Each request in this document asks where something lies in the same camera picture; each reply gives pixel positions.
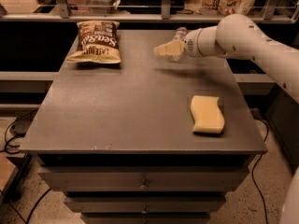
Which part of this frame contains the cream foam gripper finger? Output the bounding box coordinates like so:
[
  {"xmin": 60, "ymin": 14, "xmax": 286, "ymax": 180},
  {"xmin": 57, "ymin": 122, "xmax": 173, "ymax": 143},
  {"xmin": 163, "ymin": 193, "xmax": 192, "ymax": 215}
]
[{"xmin": 153, "ymin": 40, "xmax": 184, "ymax": 61}]

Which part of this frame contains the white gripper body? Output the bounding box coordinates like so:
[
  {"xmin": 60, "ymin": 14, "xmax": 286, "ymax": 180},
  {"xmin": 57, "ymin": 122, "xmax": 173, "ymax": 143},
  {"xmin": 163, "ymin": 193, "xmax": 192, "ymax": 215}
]
[{"xmin": 184, "ymin": 29, "xmax": 203, "ymax": 58}]

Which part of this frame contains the clear plastic water bottle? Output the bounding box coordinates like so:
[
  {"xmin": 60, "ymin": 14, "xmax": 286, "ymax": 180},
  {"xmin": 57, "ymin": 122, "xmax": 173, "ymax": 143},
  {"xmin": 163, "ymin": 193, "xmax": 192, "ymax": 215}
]
[{"xmin": 169, "ymin": 27, "xmax": 188, "ymax": 63}]

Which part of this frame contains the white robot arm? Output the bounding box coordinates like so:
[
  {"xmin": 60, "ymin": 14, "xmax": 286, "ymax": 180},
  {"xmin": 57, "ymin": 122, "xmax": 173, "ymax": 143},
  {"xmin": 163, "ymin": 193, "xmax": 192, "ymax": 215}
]
[{"xmin": 153, "ymin": 14, "xmax": 299, "ymax": 224}]

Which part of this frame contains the black bag on shelf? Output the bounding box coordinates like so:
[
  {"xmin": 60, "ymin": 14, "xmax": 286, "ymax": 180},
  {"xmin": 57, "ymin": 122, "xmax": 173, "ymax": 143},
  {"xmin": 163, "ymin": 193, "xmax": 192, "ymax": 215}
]
[{"xmin": 118, "ymin": 0, "xmax": 186, "ymax": 14}]

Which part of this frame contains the brown chip bag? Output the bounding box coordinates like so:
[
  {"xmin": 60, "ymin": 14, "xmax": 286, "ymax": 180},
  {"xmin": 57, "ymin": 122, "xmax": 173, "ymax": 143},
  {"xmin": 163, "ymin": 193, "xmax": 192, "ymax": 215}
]
[{"xmin": 67, "ymin": 21, "xmax": 121, "ymax": 64}]

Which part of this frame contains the yellow wavy sponge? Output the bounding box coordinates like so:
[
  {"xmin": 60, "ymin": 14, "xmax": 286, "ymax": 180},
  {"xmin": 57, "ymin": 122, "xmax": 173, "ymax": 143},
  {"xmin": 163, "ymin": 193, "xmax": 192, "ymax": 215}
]
[{"xmin": 191, "ymin": 96, "xmax": 225, "ymax": 134}]

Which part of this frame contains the grey drawer cabinet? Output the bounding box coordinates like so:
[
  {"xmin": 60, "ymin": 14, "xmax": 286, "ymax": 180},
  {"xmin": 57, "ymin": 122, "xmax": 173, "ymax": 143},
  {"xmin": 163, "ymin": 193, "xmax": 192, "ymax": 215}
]
[{"xmin": 21, "ymin": 30, "xmax": 266, "ymax": 224}]

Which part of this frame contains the top drawer knob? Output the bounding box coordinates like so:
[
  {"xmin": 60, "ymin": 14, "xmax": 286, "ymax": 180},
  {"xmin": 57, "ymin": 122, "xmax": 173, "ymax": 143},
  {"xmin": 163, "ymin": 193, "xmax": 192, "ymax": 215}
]
[{"xmin": 139, "ymin": 179, "xmax": 150, "ymax": 190}]

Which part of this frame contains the drawer knob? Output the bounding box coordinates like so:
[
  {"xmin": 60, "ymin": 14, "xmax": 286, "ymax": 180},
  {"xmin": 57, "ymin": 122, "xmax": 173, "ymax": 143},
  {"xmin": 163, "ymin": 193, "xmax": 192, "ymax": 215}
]
[
  {"xmin": 139, "ymin": 179, "xmax": 150, "ymax": 190},
  {"xmin": 140, "ymin": 205, "xmax": 149, "ymax": 215}
]

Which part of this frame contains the grey power box on floor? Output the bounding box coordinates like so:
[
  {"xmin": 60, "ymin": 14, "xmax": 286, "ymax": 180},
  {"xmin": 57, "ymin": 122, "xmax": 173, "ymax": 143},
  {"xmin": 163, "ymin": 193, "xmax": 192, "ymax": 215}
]
[{"xmin": 9, "ymin": 112, "xmax": 36, "ymax": 135}]

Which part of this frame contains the metal shelf rail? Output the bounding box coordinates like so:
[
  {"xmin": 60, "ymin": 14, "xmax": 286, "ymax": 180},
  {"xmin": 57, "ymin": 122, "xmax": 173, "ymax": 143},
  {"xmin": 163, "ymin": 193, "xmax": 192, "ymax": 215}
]
[{"xmin": 0, "ymin": 0, "xmax": 299, "ymax": 23}]

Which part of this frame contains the black cable right floor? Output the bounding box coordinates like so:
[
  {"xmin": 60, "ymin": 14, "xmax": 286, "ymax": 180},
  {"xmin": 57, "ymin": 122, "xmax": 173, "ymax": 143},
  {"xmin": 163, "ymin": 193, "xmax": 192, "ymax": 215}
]
[{"xmin": 250, "ymin": 118, "xmax": 270, "ymax": 224}]

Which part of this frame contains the black cables left floor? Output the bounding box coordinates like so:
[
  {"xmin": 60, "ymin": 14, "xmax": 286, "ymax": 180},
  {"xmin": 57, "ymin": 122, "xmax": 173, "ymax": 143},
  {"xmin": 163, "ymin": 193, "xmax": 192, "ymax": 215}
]
[{"xmin": 0, "ymin": 109, "xmax": 52, "ymax": 224}]

